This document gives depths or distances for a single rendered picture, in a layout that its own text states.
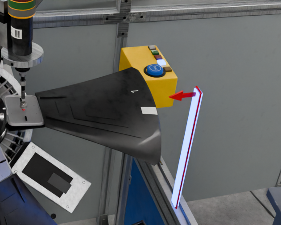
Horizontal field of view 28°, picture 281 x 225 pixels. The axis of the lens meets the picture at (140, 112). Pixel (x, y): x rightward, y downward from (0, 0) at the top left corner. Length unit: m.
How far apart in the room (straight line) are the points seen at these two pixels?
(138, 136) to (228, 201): 1.62
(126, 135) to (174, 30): 0.92
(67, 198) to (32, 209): 0.10
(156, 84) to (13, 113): 0.46
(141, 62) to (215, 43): 0.64
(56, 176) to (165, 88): 0.40
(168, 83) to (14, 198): 0.52
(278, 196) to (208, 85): 0.86
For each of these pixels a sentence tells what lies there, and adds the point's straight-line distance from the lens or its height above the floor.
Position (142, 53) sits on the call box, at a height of 1.07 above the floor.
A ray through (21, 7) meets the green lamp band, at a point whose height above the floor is 1.40.
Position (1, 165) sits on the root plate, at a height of 1.10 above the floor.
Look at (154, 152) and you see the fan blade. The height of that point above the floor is 1.13.
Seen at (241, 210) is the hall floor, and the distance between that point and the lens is 2.61.
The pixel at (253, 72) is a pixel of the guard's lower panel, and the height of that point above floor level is 0.71.
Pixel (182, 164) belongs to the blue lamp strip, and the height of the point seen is 0.99.
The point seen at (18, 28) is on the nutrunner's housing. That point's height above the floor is 1.36.
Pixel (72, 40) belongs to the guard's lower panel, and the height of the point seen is 0.90.
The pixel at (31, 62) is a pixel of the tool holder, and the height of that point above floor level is 1.31.
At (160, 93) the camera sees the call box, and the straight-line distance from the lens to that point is 1.38.
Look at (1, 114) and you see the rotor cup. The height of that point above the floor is 1.22.
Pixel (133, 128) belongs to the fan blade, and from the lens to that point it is 1.05.
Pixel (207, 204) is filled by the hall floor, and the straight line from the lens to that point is 2.59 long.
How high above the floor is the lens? 1.81
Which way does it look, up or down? 36 degrees down
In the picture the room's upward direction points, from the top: 8 degrees clockwise
